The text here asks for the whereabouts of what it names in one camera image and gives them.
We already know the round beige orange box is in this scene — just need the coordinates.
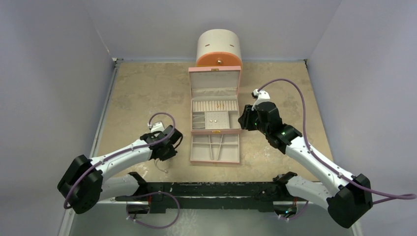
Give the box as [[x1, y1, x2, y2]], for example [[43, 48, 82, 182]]
[[196, 29, 242, 66]]

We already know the aluminium frame rail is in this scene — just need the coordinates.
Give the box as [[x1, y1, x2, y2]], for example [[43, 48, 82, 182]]
[[58, 58, 124, 236]]

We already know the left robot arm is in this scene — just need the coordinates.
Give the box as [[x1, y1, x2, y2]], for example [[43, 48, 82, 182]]
[[57, 125, 183, 214]]

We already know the pink box pull-out drawer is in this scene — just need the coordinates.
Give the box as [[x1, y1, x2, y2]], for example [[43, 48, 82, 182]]
[[190, 134, 240, 164]]

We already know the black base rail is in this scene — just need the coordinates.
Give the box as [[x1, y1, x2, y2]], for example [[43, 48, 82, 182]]
[[116, 172, 296, 213]]

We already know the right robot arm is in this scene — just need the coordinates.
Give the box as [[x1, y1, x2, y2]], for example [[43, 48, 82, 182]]
[[238, 102, 373, 228]]

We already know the pink jewelry box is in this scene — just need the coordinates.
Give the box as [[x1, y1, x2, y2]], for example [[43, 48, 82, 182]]
[[188, 66, 241, 135]]

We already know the silver pearl bangle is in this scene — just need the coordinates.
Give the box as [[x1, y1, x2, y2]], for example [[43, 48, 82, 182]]
[[154, 159, 169, 174]]

